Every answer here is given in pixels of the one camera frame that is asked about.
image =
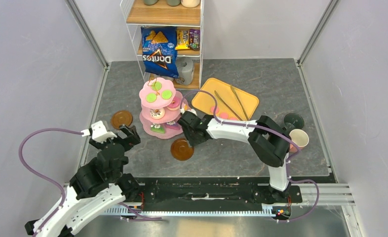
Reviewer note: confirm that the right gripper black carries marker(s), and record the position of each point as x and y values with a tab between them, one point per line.
192	141

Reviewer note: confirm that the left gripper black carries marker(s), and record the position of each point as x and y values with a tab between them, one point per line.
132	139

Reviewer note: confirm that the purple cake slice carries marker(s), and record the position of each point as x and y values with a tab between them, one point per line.
172	125

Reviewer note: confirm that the brown round coaster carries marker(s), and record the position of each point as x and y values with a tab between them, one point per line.
120	118
181	150

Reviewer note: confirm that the green cake slice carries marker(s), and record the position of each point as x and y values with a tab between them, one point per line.
157	128

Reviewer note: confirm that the pink frosted donut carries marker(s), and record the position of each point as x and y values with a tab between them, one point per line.
175	104

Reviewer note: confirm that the chocolate white donut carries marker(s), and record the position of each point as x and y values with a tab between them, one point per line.
157	113

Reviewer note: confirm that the green sandwich cookie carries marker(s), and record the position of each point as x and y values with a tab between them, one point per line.
167	94
151	97
156	86

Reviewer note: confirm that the metal serving tongs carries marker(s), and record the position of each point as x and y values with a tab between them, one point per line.
232	101

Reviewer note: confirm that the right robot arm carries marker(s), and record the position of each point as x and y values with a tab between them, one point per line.
270	142

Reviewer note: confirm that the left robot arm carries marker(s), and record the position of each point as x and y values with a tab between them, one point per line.
95	187

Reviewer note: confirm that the pink sandwich cookie far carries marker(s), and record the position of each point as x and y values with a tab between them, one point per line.
214	110

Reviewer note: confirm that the pink sandwich cookie middle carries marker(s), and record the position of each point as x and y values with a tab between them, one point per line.
224	115

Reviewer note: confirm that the pink three-tier cake stand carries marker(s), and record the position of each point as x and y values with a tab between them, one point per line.
144	116

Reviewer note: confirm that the yellow serving tray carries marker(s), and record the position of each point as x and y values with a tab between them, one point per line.
203	102

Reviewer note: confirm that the grey ceramic mug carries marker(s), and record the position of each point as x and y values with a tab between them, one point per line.
185	67

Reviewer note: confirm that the blue Doritos chip bag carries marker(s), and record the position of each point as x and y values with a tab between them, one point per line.
158	50

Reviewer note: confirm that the yellow M&M candy bag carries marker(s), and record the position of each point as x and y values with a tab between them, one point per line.
182	40

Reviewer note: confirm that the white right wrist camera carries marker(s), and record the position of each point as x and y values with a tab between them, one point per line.
193	111

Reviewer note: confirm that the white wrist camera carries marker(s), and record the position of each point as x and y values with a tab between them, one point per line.
99	132
193	111

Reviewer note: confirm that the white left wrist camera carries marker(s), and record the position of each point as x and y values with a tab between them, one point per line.
99	132

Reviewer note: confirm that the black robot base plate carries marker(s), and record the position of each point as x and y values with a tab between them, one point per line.
209	194

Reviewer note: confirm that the white cable track rail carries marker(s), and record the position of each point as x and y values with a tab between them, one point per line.
119	210

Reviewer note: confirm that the white wire wooden shelf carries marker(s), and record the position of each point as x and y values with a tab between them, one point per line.
182	14

